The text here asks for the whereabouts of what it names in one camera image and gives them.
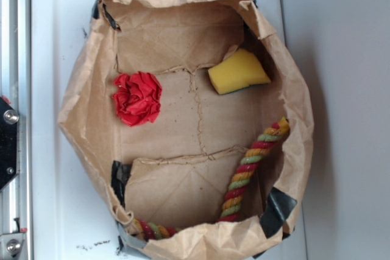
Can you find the red paper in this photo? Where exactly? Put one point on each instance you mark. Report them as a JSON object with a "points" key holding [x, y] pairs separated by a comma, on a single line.
{"points": [[137, 100]]}

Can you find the brown paper bag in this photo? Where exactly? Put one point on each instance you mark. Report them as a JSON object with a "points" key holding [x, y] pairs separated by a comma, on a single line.
{"points": [[215, 176]]}

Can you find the yellow green sponge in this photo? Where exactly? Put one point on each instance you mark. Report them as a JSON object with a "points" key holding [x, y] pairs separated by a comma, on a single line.
{"points": [[241, 70]]}

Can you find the black metal bracket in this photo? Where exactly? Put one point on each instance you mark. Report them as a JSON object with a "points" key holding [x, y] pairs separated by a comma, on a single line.
{"points": [[8, 143]]}

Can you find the aluminium frame rail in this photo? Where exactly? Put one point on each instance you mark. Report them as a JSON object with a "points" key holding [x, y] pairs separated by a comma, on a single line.
{"points": [[16, 198]]}

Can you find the silver corner bracket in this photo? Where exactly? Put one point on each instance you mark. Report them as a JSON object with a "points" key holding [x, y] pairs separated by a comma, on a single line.
{"points": [[12, 246]]}

